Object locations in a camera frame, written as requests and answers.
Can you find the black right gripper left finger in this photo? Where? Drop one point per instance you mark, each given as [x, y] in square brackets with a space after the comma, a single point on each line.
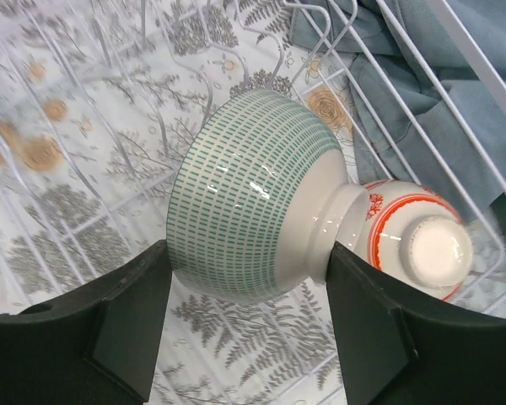
[96, 344]

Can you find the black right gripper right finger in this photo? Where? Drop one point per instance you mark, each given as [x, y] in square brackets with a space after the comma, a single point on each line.
[397, 345]

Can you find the orange white floral bowl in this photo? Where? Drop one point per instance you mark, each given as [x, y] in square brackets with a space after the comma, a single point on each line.
[412, 234]

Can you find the pale green bowl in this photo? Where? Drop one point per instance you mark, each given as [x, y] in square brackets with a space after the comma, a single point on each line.
[260, 200]

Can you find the floral patterned table mat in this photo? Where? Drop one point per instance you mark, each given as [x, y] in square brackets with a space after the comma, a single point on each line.
[88, 147]

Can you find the light blue cloth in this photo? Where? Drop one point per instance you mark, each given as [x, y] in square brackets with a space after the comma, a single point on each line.
[424, 113]

